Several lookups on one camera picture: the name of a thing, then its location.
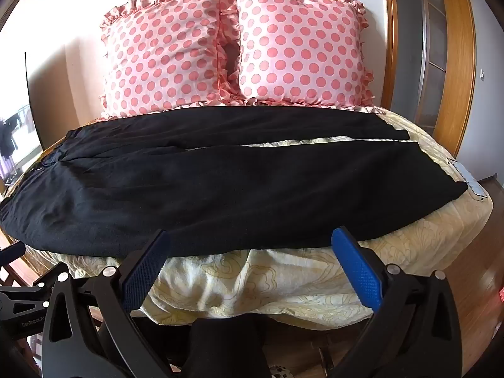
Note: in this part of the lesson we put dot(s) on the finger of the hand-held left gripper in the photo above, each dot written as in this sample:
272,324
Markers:
49,273

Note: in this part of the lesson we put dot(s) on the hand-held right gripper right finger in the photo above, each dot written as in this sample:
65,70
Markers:
360,271

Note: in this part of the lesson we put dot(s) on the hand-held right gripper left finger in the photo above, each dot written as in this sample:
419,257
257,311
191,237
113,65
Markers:
143,271

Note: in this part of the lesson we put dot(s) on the black pants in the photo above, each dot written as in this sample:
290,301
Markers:
236,189

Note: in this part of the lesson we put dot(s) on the cream patterned bedspread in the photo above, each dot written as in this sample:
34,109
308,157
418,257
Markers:
252,283

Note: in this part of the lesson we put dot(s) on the white flat device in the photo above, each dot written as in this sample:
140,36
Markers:
467,181

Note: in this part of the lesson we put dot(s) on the black framed flat screen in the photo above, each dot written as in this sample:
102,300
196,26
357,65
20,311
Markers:
15,134

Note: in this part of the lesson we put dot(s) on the pink polka dot pillow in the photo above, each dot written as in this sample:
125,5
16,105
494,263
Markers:
303,47
165,55

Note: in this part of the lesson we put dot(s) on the grey door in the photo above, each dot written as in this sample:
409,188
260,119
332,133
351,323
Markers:
431,47

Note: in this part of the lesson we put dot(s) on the wooden door frame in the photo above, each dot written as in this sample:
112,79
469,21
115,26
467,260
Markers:
460,67

